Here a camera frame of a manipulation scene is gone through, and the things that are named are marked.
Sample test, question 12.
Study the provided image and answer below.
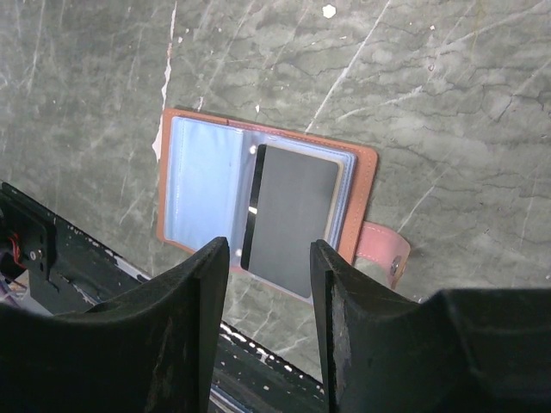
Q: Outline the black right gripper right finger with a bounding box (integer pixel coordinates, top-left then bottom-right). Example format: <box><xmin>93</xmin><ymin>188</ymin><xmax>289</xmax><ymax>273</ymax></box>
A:
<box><xmin>310</xmin><ymin>240</ymin><xmax>550</xmax><ymax>412</ymax></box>

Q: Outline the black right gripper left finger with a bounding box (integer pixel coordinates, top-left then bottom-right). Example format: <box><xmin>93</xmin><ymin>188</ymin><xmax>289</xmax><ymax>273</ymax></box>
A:
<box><xmin>1</xmin><ymin>237</ymin><xmax>229</xmax><ymax>412</ymax></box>

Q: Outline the pink leather card holder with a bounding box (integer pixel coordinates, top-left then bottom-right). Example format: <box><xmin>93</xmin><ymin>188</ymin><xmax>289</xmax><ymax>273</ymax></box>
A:
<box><xmin>157</xmin><ymin>108</ymin><xmax>411</xmax><ymax>301</ymax></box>

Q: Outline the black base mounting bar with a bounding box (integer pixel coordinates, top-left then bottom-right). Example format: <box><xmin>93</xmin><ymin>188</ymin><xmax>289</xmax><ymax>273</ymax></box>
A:
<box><xmin>1</xmin><ymin>183</ymin><xmax>325</xmax><ymax>412</ymax></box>

